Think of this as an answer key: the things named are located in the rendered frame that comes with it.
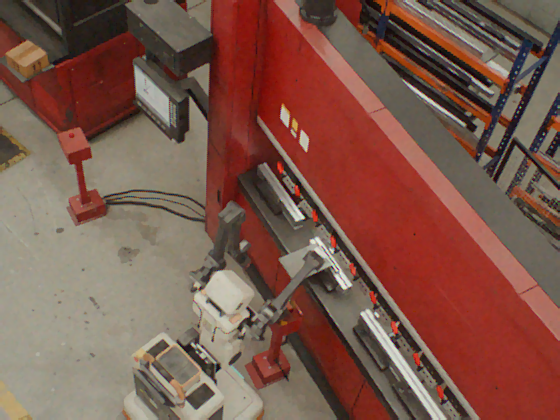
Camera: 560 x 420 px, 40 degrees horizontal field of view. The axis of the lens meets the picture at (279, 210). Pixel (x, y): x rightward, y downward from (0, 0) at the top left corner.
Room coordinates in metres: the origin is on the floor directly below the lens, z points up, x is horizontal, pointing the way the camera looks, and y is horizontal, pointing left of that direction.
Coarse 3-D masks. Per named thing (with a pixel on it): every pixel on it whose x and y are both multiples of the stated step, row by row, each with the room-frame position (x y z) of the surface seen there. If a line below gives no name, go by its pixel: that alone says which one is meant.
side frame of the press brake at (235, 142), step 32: (224, 0) 3.24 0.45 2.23; (256, 0) 3.24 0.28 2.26; (352, 0) 3.61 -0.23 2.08; (224, 32) 3.22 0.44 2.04; (256, 32) 3.25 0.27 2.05; (224, 64) 3.21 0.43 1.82; (256, 64) 3.26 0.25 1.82; (224, 96) 3.20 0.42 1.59; (256, 96) 3.27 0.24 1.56; (224, 128) 3.17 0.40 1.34; (256, 128) 3.28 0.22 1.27; (224, 160) 3.16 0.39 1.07; (256, 160) 3.30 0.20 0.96; (224, 192) 3.16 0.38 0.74; (288, 192) 3.48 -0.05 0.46
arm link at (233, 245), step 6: (228, 204) 2.40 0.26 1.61; (240, 216) 2.34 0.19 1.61; (234, 222) 2.35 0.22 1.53; (240, 222) 2.33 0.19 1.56; (234, 228) 2.35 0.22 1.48; (240, 228) 2.38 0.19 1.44; (228, 234) 2.37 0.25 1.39; (234, 234) 2.35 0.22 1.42; (228, 240) 2.37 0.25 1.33; (234, 240) 2.35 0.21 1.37; (228, 246) 2.37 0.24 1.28; (234, 246) 2.35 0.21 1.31; (228, 252) 2.36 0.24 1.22; (234, 252) 2.35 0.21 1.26; (234, 258) 2.35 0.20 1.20
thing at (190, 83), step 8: (184, 80) 3.67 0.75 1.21; (192, 80) 3.69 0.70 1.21; (184, 88) 3.60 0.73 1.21; (192, 88) 3.61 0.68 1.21; (200, 88) 3.62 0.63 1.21; (192, 96) 3.60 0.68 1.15; (200, 96) 3.55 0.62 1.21; (208, 96) 3.56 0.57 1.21; (200, 104) 3.52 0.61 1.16; (208, 104) 3.49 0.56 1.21
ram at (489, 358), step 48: (288, 48) 3.09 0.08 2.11; (288, 96) 3.04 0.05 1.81; (288, 144) 2.99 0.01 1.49; (336, 144) 2.67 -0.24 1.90; (336, 192) 2.60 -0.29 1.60; (384, 192) 2.34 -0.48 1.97; (384, 240) 2.26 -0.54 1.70; (432, 240) 2.05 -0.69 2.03; (384, 288) 2.17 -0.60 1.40; (432, 288) 1.96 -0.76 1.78; (480, 288) 1.80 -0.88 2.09; (432, 336) 1.87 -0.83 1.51; (480, 336) 1.71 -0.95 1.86; (480, 384) 1.61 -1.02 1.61; (528, 384) 1.48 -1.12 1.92
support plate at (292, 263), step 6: (312, 246) 2.65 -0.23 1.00; (318, 246) 2.66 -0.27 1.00; (294, 252) 2.59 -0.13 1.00; (300, 252) 2.60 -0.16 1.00; (306, 252) 2.60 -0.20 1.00; (282, 258) 2.53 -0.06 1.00; (288, 258) 2.54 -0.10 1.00; (294, 258) 2.55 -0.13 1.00; (300, 258) 2.55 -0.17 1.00; (324, 258) 2.58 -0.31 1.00; (282, 264) 2.49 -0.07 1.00; (288, 264) 2.50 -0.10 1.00; (294, 264) 2.50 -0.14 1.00; (300, 264) 2.51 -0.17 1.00; (324, 264) 2.54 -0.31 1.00; (330, 264) 2.54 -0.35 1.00; (288, 270) 2.46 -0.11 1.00; (294, 270) 2.46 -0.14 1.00; (294, 276) 2.42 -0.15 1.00
